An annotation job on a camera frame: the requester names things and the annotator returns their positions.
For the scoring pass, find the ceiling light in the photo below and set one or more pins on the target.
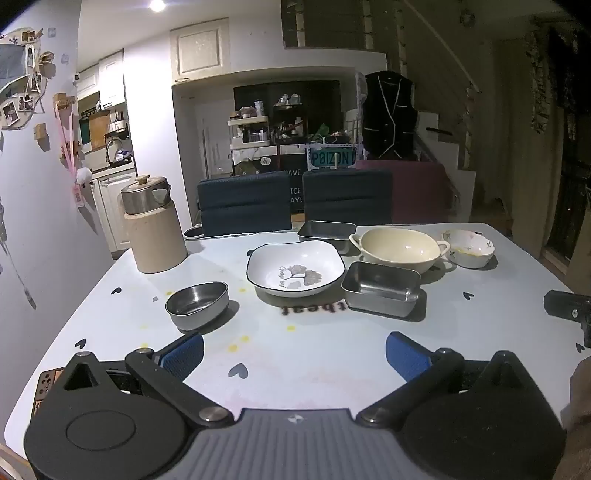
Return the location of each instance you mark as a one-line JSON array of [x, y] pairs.
[[158, 4]]

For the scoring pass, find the beige thermos jug steel lid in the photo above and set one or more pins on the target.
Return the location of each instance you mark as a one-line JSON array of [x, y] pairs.
[[154, 235]]

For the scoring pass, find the cluttered white storage shelf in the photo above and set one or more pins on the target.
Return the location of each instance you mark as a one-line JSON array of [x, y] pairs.
[[249, 131]]

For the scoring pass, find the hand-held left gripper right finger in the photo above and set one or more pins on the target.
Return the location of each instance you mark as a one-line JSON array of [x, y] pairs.
[[406, 353]]

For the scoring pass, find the wall photo collage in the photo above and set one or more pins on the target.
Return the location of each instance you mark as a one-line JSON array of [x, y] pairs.
[[18, 83]]

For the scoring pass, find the white kitchen base cabinet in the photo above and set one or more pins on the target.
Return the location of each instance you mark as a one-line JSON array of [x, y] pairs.
[[108, 207]]

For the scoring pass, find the white square plate leaf print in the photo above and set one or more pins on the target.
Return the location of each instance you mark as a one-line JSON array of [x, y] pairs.
[[295, 263]]

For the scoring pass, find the white staircase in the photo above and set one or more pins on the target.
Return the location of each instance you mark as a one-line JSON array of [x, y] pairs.
[[455, 157]]

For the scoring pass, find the brown patterned flat box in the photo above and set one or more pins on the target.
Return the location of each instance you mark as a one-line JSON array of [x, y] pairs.
[[46, 383]]

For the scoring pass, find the dark blue chair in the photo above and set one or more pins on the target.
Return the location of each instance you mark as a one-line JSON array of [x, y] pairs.
[[346, 196], [244, 203]]

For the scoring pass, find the black lettered board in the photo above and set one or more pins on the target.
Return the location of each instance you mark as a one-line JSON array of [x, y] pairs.
[[293, 184]]

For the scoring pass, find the round steel bowl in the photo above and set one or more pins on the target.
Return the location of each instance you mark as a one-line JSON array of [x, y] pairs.
[[196, 304]]

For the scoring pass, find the pink hanging ribbon toy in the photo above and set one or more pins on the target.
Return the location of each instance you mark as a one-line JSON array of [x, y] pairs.
[[69, 147]]

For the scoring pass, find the teal lettered sign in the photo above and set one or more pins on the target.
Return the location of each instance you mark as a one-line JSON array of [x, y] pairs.
[[331, 158]]

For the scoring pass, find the rectangular steel tray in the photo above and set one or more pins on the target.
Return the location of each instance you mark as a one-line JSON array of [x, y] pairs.
[[325, 230], [381, 286]]

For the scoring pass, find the small wooden wall block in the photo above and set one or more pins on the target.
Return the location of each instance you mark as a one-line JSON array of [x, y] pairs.
[[40, 130]]

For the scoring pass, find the small floral ceramic bowl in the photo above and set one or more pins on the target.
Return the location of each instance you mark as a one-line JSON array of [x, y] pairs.
[[468, 251]]

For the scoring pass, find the purple cloth cover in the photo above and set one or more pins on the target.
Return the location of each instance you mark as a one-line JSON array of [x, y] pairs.
[[415, 194]]

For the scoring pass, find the white upper cabinet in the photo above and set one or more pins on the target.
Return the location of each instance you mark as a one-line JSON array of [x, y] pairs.
[[199, 48]]

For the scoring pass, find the person's right forearm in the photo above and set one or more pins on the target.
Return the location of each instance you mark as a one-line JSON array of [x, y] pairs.
[[579, 415]]

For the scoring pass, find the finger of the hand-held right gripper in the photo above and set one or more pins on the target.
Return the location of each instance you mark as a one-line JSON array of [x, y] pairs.
[[565, 304]]

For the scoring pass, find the black vest white trim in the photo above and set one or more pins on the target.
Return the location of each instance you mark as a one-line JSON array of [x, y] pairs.
[[388, 115]]

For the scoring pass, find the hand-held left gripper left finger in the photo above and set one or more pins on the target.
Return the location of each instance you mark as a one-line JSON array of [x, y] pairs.
[[184, 353]]

